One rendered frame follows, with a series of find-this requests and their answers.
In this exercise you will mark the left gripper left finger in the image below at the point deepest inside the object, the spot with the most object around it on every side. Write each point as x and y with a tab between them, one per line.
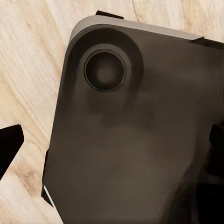
11	140

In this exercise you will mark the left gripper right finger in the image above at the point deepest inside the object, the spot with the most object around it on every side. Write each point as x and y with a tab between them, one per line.
217	139

